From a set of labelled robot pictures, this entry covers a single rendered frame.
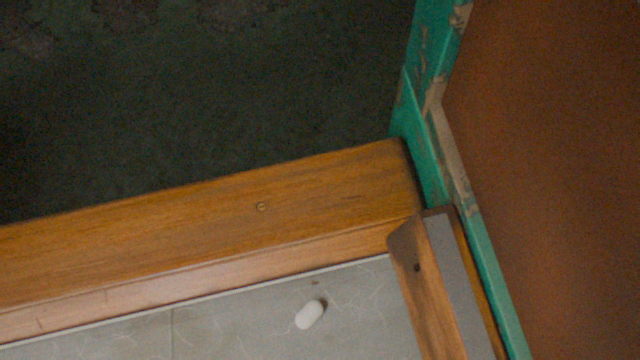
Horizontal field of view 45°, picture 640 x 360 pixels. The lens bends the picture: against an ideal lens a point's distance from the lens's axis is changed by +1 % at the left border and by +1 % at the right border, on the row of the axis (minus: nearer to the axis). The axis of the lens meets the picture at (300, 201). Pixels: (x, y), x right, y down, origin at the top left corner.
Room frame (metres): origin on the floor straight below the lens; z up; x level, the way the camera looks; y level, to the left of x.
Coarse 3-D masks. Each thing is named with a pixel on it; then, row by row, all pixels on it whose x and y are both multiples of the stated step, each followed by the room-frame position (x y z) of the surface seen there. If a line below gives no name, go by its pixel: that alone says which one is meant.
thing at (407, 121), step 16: (400, 80) 0.40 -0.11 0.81; (400, 96) 0.40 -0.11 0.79; (400, 112) 0.39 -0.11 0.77; (416, 112) 0.35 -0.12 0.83; (400, 128) 0.38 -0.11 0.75; (416, 128) 0.34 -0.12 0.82; (416, 144) 0.34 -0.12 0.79; (416, 160) 0.33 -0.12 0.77; (432, 160) 0.30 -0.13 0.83; (416, 176) 0.32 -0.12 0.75; (432, 176) 0.29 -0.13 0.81; (432, 192) 0.28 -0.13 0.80
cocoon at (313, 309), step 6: (312, 300) 0.19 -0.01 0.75; (306, 306) 0.18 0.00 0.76; (312, 306) 0.18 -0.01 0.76; (318, 306) 0.18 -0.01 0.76; (300, 312) 0.18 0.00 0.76; (306, 312) 0.18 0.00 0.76; (312, 312) 0.18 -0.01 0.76; (318, 312) 0.18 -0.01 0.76; (300, 318) 0.17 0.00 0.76; (306, 318) 0.17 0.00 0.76; (312, 318) 0.17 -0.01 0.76; (300, 324) 0.16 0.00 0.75; (306, 324) 0.16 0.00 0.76
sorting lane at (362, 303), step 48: (288, 288) 0.21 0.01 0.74; (336, 288) 0.20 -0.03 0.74; (384, 288) 0.20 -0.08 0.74; (48, 336) 0.16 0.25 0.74; (96, 336) 0.16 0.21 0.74; (144, 336) 0.16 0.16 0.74; (192, 336) 0.16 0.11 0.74; (240, 336) 0.16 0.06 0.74; (288, 336) 0.16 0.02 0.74; (336, 336) 0.15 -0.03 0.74; (384, 336) 0.15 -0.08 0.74
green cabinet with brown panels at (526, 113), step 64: (448, 0) 0.35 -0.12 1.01; (512, 0) 0.30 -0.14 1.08; (576, 0) 0.25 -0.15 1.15; (448, 64) 0.34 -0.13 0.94; (512, 64) 0.27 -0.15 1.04; (576, 64) 0.23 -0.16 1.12; (448, 128) 0.31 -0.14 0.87; (512, 128) 0.25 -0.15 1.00; (576, 128) 0.20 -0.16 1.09; (448, 192) 0.26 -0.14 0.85; (512, 192) 0.21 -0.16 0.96; (576, 192) 0.17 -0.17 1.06; (512, 256) 0.18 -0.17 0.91; (576, 256) 0.14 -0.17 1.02; (512, 320) 0.14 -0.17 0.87; (576, 320) 0.11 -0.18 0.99
